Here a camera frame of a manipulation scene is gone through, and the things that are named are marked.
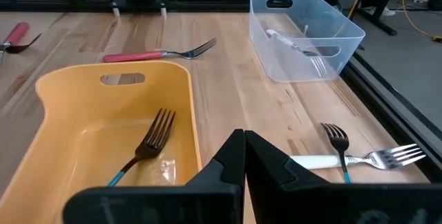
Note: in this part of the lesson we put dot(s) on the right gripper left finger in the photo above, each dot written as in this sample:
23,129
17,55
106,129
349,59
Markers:
221,172

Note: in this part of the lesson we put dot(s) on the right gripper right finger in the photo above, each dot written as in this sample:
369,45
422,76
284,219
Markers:
269,168

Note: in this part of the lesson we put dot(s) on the clear plastic bin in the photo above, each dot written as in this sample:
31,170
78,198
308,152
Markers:
290,72

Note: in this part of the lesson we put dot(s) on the yellow plastic bin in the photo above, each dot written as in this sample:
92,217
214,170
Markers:
69,113

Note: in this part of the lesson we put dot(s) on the black tripod stand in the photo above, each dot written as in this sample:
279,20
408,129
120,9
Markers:
380,23

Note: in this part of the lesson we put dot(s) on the person's shoe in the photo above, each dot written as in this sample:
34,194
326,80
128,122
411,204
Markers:
383,12

